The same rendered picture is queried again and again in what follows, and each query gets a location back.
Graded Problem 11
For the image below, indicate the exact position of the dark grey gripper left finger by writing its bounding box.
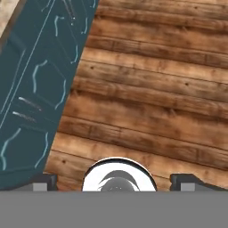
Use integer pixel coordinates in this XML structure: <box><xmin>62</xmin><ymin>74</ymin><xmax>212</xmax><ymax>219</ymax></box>
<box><xmin>6</xmin><ymin>173</ymin><xmax>58</xmax><ymax>192</ymax></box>

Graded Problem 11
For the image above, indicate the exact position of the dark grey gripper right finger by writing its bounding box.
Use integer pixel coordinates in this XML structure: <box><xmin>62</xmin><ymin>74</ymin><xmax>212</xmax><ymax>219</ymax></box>
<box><xmin>169</xmin><ymin>173</ymin><xmax>228</xmax><ymax>192</ymax></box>

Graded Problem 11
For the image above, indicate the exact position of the teal cupboard door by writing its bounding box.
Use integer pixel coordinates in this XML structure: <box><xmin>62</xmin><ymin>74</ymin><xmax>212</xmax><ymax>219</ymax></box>
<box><xmin>29</xmin><ymin>0</ymin><xmax>101</xmax><ymax>69</ymax></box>
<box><xmin>12</xmin><ymin>48</ymin><xmax>87</xmax><ymax>120</ymax></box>
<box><xmin>0</xmin><ymin>109</ymin><xmax>65</xmax><ymax>191</ymax></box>

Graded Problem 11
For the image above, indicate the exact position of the white and black round object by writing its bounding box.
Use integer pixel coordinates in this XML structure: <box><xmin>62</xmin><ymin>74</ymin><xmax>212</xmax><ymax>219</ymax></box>
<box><xmin>81</xmin><ymin>156</ymin><xmax>158</xmax><ymax>192</ymax></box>

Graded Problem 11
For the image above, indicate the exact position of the teal drawer front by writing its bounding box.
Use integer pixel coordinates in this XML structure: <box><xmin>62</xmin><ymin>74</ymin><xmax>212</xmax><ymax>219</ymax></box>
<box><xmin>0</xmin><ymin>0</ymin><xmax>56</xmax><ymax>129</ymax></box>

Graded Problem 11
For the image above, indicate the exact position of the silver cupboard handle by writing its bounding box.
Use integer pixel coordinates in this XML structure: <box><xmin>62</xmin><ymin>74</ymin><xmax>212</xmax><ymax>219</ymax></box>
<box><xmin>17</xmin><ymin>95</ymin><xmax>44</xmax><ymax>111</ymax></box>
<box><xmin>63</xmin><ymin>0</ymin><xmax>77</xmax><ymax>27</ymax></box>
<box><xmin>12</xmin><ymin>110</ymin><xmax>37</xmax><ymax>124</ymax></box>

